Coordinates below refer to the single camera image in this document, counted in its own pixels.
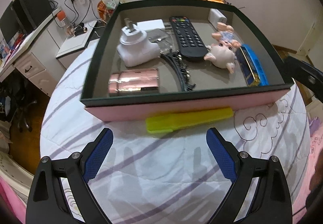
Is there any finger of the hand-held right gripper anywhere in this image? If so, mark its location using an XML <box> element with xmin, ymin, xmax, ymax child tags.
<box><xmin>291</xmin><ymin>73</ymin><xmax>323</xmax><ymax>103</ymax></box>
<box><xmin>285</xmin><ymin>55</ymin><xmax>323</xmax><ymax>78</ymax></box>

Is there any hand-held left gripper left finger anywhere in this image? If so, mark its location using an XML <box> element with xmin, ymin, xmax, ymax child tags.
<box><xmin>25</xmin><ymin>128</ymin><xmax>114</xmax><ymax>224</ymax></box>

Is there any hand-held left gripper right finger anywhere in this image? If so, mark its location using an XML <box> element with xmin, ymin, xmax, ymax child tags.
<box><xmin>206</xmin><ymin>127</ymin><xmax>293</xmax><ymax>224</ymax></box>

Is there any blue plastic case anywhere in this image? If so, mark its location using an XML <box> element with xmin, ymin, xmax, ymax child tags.
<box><xmin>236</xmin><ymin>44</ymin><xmax>270</xmax><ymax>86</ymax></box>

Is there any yellow highlighter pen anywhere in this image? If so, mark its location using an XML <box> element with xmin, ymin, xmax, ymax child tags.
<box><xmin>146</xmin><ymin>107</ymin><xmax>234</xmax><ymax>135</ymax></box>

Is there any pink box with black rim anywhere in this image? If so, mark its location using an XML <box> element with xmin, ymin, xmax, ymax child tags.
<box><xmin>80</xmin><ymin>0</ymin><xmax>295</xmax><ymax>122</ymax></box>

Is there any pale pink doll figurine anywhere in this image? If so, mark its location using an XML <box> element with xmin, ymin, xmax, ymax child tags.
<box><xmin>204</xmin><ymin>22</ymin><xmax>241</xmax><ymax>73</ymax></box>

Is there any rose gold metal canister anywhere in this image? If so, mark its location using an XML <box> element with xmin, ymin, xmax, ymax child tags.
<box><xmin>108</xmin><ymin>68</ymin><xmax>160</xmax><ymax>97</ymax></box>

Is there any black hair comb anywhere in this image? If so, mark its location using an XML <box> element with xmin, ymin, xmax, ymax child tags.
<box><xmin>160</xmin><ymin>50</ymin><xmax>197</xmax><ymax>92</ymax></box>

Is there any small white charger plug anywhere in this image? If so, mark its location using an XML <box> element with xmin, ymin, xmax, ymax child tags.
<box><xmin>208</xmin><ymin>8</ymin><xmax>228</xmax><ymax>29</ymax></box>

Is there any white travel plug adapter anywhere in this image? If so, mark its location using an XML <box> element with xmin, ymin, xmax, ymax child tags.
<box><xmin>117</xmin><ymin>18</ymin><xmax>162</xmax><ymax>67</ymax></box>

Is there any black remote control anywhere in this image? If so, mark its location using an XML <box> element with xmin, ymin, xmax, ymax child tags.
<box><xmin>169</xmin><ymin>15</ymin><xmax>209</xmax><ymax>61</ymax></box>

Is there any clear plastic packet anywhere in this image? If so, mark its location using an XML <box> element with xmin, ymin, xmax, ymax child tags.
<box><xmin>148</xmin><ymin>29</ymin><xmax>174</xmax><ymax>53</ymax></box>

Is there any white door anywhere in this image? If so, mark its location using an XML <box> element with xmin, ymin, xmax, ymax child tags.
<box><xmin>296</xmin><ymin>22</ymin><xmax>318</xmax><ymax>55</ymax></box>

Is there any pink printed blanket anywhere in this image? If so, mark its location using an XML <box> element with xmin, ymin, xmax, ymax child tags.
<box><xmin>293</xmin><ymin>113</ymin><xmax>323</xmax><ymax>224</ymax></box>

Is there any black office chair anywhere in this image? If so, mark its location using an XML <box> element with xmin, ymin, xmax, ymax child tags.
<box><xmin>0</xmin><ymin>80</ymin><xmax>38</xmax><ymax>134</ymax></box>

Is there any pink cloth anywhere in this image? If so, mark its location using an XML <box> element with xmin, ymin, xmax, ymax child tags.
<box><xmin>0</xmin><ymin>179</ymin><xmax>28</xmax><ymax>224</ymax></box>

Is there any white desk with drawers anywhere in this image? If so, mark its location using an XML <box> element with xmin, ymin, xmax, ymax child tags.
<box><xmin>0</xmin><ymin>7</ymin><xmax>67</xmax><ymax>98</ymax></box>

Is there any white low cabinet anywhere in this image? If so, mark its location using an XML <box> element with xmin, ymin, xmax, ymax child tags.
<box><xmin>56</xmin><ymin>20</ymin><xmax>101</xmax><ymax>59</ymax></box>

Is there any small black device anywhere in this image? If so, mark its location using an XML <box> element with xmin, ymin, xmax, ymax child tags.
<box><xmin>73</xmin><ymin>23</ymin><xmax>89</xmax><ymax>36</ymax></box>

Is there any bottle with orange cap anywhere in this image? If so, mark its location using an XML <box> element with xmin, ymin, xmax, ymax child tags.
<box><xmin>57</xmin><ymin>11</ymin><xmax>73</xmax><ymax>38</ymax></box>

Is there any orange snack bag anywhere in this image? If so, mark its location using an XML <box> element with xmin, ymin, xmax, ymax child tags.
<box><xmin>97</xmin><ymin>0</ymin><xmax>109</xmax><ymax>19</ymax></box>

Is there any black computer monitor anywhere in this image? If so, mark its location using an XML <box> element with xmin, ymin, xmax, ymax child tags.
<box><xmin>0</xmin><ymin>2</ymin><xmax>22</xmax><ymax>45</ymax></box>

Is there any black computer tower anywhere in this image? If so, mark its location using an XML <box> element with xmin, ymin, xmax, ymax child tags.
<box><xmin>13</xmin><ymin>0</ymin><xmax>53</xmax><ymax>34</ymax></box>

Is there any white bed frame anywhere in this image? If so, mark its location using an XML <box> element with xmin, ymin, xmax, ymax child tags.
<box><xmin>0</xmin><ymin>151</ymin><xmax>34</xmax><ymax>204</ymax></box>

